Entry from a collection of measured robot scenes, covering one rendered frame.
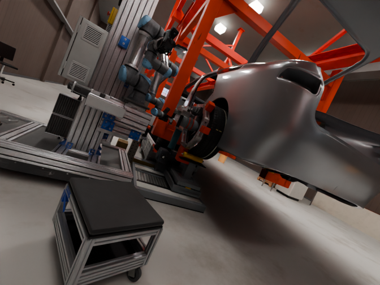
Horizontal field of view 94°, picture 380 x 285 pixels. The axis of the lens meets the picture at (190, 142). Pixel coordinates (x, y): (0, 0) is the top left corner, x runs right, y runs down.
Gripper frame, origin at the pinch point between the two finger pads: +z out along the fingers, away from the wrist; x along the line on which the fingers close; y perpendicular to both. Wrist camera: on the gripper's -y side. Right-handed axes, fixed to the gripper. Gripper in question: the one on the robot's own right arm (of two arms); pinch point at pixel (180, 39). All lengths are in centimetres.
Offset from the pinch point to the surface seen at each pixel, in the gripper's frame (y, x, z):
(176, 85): -12, -79, -117
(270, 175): 23, -299, -38
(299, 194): 3, -717, -79
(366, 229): -3, -873, 105
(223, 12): -135, -86, -118
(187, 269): 116, -60, 41
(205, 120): 18, -84, -37
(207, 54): -168, -200, -275
